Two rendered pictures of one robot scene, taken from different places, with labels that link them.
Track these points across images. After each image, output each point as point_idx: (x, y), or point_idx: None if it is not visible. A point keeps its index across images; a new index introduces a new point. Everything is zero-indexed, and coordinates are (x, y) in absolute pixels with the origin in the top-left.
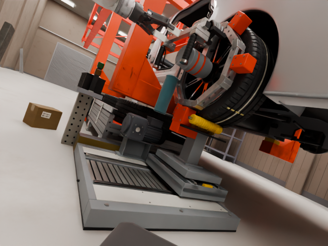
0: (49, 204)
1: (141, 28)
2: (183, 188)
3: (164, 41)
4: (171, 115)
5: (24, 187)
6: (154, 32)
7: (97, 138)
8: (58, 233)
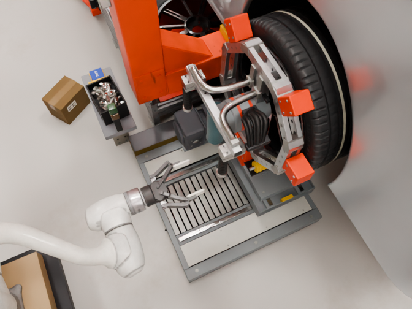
0: (160, 267)
1: (133, 27)
2: (259, 214)
3: (189, 164)
4: None
5: None
6: (174, 168)
7: (152, 137)
8: (177, 292)
